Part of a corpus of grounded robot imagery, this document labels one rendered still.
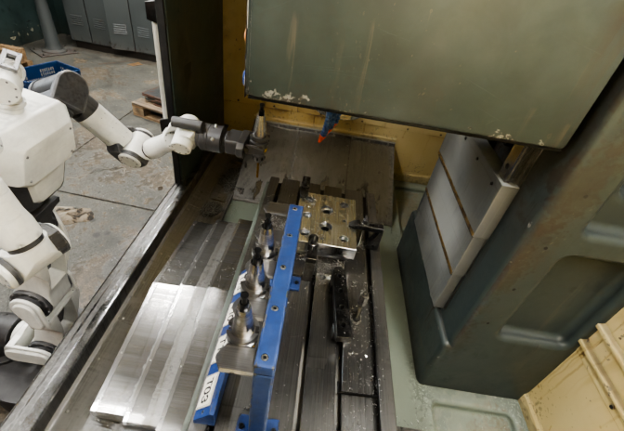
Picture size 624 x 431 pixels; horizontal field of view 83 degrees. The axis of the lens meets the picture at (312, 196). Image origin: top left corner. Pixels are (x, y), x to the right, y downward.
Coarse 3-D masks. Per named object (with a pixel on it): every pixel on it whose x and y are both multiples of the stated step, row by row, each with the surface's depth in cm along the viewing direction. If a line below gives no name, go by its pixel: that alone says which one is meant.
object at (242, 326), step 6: (240, 312) 62; (246, 312) 62; (252, 312) 64; (234, 318) 64; (240, 318) 63; (246, 318) 63; (252, 318) 65; (234, 324) 65; (240, 324) 64; (246, 324) 64; (252, 324) 65; (234, 330) 65; (240, 330) 64; (246, 330) 65; (252, 330) 66; (240, 336) 65; (246, 336) 66
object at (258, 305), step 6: (252, 300) 73; (258, 300) 74; (264, 300) 74; (234, 306) 72; (252, 306) 72; (258, 306) 73; (264, 306) 73; (234, 312) 71; (258, 312) 71; (264, 312) 72; (258, 318) 70
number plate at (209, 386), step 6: (216, 372) 87; (210, 378) 87; (216, 378) 85; (204, 384) 87; (210, 384) 85; (204, 390) 85; (210, 390) 83; (204, 396) 84; (210, 396) 82; (198, 402) 84; (204, 402) 82; (210, 402) 81; (198, 408) 82
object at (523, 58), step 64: (256, 0) 59; (320, 0) 59; (384, 0) 58; (448, 0) 57; (512, 0) 56; (576, 0) 56; (256, 64) 66; (320, 64) 65; (384, 64) 64; (448, 64) 63; (512, 64) 62; (576, 64) 61; (448, 128) 70; (512, 128) 69; (576, 128) 68
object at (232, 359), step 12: (228, 348) 65; (240, 348) 65; (252, 348) 65; (216, 360) 63; (228, 360) 63; (240, 360) 63; (252, 360) 63; (228, 372) 62; (240, 372) 62; (252, 372) 62
